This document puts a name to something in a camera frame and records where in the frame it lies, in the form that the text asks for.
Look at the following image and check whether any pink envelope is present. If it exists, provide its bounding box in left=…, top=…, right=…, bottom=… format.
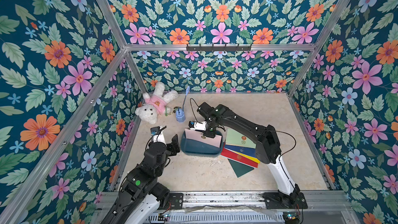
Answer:
left=184, top=129, right=222, bottom=147

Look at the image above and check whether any light green envelope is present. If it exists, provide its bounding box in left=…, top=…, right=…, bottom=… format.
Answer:
left=226, top=129, right=256, bottom=148

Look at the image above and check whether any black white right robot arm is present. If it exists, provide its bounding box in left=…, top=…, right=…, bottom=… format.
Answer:
left=189, top=102, right=301, bottom=204

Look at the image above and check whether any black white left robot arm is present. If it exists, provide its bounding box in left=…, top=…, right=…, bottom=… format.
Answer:
left=102, top=134, right=180, bottom=224

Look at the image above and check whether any dark teal storage box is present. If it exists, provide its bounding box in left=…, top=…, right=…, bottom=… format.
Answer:
left=180, top=131, right=224, bottom=158

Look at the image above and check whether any red envelope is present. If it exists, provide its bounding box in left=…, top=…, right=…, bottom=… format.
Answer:
left=220, top=148, right=259, bottom=168

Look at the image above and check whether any white teddy bear pink shirt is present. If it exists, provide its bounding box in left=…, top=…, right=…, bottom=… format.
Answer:
left=135, top=82, right=178, bottom=124

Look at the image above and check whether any dark blue envelope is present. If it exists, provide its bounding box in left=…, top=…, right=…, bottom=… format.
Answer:
left=224, top=145, right=256, bottom=158

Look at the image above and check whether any dark green envelope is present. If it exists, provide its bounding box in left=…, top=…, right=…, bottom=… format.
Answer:
left=228, top=159, right=255, bottom=178

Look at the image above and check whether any yellow envelope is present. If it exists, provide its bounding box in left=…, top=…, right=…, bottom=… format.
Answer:
left=236, top=152, right=260, bottom=164

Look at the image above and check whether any left green circuit board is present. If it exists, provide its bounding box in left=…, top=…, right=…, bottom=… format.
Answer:
left=157, top=213, right=170, bottom=223

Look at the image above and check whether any green circuit board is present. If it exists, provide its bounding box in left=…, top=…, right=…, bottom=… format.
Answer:
left=157, top=213, right=170, bottom=223
left=283, top=212, right=300, bottom=224

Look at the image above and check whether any right green circuit board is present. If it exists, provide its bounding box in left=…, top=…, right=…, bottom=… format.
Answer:
left=283, top=212, right=300, bottom=224

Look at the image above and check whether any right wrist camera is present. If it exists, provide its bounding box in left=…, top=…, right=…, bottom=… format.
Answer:
left=188, top=121, right=207, bottom=132

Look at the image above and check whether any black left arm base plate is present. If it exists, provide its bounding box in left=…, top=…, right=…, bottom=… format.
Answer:
left=160, top=192, right=184, bottom=211

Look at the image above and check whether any metal hook rail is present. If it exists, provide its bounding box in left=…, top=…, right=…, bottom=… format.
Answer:
left=186, top=44, right=252, bottom=52

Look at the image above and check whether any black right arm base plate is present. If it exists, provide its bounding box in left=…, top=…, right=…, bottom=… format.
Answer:
left=262, top=192, right=308, bottom=209

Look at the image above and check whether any aluminium front rail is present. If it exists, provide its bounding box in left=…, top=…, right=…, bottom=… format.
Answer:
left=90, top=190, right=361, bottom=224

